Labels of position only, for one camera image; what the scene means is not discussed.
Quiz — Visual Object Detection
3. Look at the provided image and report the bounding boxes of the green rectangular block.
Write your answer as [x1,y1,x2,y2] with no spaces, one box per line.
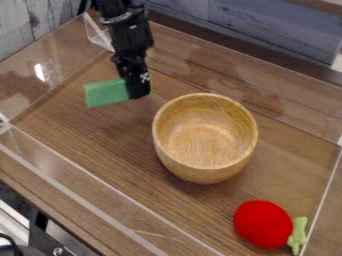
[84,79,129,108]

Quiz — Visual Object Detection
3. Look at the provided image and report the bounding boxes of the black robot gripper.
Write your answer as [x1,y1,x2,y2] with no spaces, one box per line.
[100,8,153,99]

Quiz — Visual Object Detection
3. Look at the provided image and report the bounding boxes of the black table leg bracket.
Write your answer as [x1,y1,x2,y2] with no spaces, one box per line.
[28,212,76,256]

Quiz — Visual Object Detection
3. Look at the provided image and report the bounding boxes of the black cable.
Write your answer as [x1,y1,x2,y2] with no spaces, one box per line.
[0,233,24,256]

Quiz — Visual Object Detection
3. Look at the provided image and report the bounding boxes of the clear acrylic tray wall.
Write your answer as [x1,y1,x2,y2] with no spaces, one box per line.
[0,119,224,256]

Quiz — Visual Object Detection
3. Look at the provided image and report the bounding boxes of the brown wooden bowl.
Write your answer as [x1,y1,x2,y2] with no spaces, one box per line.
[152,93,259,184]

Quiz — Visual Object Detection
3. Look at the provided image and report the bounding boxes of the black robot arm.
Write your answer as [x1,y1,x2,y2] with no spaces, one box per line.
[94,0,153,99]

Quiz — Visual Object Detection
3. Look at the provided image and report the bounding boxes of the red plush tomato toy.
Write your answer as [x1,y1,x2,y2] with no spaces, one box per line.
[233,200,308,256]

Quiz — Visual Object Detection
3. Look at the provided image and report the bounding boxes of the clear acrylic corner bracket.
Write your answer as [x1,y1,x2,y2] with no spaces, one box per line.
[82,13,114,52]

